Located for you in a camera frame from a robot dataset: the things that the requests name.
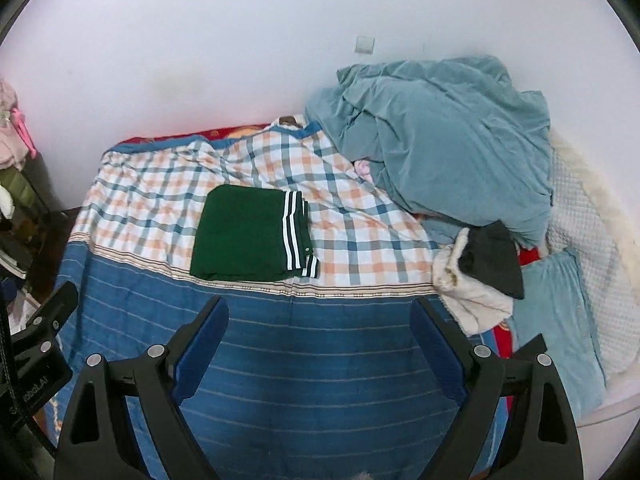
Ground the dark grey garment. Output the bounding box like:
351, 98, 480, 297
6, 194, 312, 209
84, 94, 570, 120
457, 220, 527, 301

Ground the teal blanket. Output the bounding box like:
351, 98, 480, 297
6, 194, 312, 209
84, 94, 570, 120
304, 55, 553, 248

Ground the dark hanging garment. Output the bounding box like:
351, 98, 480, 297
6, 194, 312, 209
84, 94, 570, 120
0, 152, 67, 233

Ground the green garment with white stripes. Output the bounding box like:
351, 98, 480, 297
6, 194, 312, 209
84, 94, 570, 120
189, 184, 321, 282

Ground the pink clothing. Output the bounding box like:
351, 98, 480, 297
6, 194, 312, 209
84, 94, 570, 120
0, 79, 39, 172

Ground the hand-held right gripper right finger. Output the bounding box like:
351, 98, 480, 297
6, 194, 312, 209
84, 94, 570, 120
409, 296, 585, 480

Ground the folded light blue cloth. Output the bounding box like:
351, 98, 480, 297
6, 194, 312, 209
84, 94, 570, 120
506, 246, 607, 422

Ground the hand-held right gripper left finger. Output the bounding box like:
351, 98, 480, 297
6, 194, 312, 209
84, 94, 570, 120
52, 295, 231, 480

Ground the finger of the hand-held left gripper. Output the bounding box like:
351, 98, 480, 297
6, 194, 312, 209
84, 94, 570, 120
9, 281, 82, 357

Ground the blue striped plaid bedsheet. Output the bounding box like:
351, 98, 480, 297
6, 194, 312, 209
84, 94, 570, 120
42, 121, 516, 480

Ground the black cable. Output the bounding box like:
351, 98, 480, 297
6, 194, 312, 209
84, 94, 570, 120
0, 305, 57, 457

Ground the white quilted blanket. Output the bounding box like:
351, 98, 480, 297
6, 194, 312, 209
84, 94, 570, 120
544, 129, 640, 377

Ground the cream fleece garment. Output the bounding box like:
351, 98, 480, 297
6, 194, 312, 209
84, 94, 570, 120
432, 227, 516, 337

